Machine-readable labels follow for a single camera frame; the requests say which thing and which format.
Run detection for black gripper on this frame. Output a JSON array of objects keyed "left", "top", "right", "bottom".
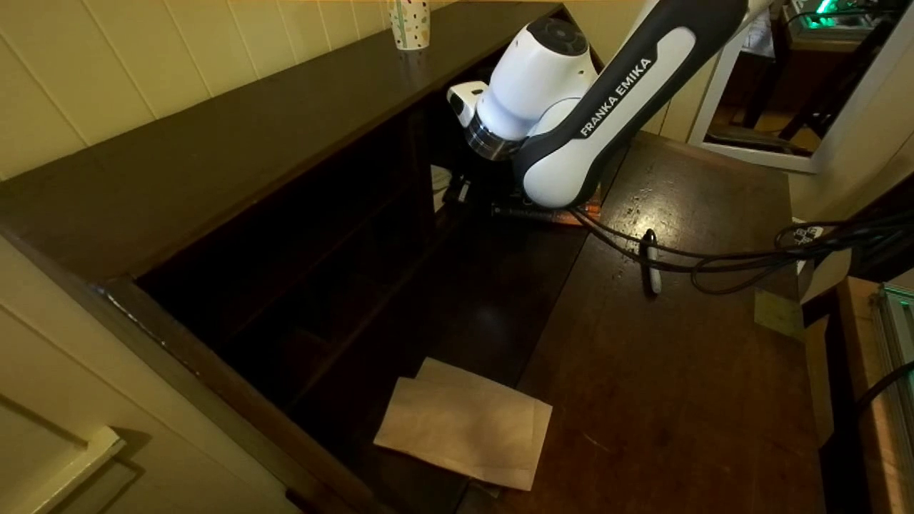
[{"left": 444, "top": 137, "right": 517, "bottom": 211}]

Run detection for white polka dot paper cup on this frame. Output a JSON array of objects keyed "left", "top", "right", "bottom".
[{"left": 390, "top": 0, "right": 434, "bottom": 54}]

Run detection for white marker with black cap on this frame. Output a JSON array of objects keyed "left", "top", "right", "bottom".
[{"left": 637, "top": 225, "right": 665, "bottom": 301}]

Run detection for folded beige cloth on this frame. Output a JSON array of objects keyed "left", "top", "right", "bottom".
[{"left": 371, "top": 354, "right": 558, "bottom": 494}]

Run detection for dark wooden secretary desk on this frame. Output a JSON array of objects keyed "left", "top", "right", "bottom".
[{"left": 0, "top": 0, "right": 833, "bottom": 514}]

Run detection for yellow sticky note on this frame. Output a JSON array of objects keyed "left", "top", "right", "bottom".
[{"left": 751, "top": 285, "right": 808, "bottom": 343}]

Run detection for light wooden side table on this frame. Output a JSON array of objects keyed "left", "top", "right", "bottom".
[{"left": 803, "top": 275, "right": 914, "bottom": 514}]

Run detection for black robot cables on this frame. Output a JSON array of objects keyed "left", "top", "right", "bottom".
[{"left": 570, "top": 194, "right": 914, "bottom": 301}]

